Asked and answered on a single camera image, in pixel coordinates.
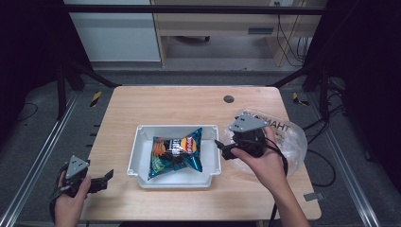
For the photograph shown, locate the clear plastic bag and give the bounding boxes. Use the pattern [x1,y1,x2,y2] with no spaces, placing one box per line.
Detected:
[220,108,308,178]

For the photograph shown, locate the thin black floor cable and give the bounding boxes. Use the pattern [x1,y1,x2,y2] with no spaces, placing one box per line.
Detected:
[17,102,40,123]

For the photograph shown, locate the person's right hand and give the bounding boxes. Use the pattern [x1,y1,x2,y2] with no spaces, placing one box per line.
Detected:
[231,126,287,194]

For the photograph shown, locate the black floor cables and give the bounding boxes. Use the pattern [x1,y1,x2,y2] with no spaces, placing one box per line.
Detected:
[302,79,349,188]

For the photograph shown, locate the dark object under desk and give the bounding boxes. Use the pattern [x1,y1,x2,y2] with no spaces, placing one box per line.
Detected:
[175,35,211,43]

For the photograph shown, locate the black cables under desk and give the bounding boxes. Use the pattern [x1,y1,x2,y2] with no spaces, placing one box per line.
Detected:
[275,13,311,67]

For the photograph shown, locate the grey tape piece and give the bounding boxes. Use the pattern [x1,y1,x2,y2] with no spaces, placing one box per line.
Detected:
[303,192,325,202]

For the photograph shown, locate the white plastic tray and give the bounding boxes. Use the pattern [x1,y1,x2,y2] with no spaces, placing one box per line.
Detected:
[127,124,222,189]

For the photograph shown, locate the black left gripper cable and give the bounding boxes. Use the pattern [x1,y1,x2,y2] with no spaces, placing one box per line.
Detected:
[48,188,64,223]

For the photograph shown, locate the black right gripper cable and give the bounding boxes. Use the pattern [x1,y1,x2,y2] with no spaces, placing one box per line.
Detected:
[265,138,289,227]

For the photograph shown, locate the person's left hand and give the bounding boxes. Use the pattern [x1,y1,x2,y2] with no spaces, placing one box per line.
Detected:
[54,171,93,218]

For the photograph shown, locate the black metal stand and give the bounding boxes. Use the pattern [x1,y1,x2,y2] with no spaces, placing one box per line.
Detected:
[56,60,121,121]
[270,60,333,123]

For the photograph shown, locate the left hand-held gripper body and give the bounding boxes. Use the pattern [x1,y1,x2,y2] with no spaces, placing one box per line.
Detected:
[49,154,96,201]

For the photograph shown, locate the white cabinet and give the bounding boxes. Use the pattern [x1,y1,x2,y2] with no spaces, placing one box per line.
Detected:
[64,0,162,62]

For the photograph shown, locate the light wooden desk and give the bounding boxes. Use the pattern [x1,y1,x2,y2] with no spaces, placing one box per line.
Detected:
[150,0,327,67]

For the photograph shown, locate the dark curtain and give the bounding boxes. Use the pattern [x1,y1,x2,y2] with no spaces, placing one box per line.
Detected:
[0,0,93,136]
[302,0,401,183]

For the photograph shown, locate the yellow and black tape strip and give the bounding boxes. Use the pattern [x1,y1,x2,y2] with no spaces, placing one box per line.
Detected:
[291,92,310,107]
[90,91,103,108]

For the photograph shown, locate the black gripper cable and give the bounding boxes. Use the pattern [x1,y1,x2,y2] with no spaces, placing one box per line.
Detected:
[265,138,289,227]
[48,188,64,223]

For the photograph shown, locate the black and blue chip bag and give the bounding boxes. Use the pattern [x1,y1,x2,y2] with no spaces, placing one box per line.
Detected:
[147,127,204,181]

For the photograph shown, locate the black horizontal frame bar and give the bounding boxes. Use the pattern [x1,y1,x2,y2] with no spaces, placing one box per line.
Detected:
[62,4,327,15]

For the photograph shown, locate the aluminium floor rail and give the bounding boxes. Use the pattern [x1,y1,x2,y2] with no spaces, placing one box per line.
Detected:
[0,91,79,227]
[306,91,383,227]

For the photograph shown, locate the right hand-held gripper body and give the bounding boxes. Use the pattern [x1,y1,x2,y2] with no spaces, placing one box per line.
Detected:
[229,113,270,159]

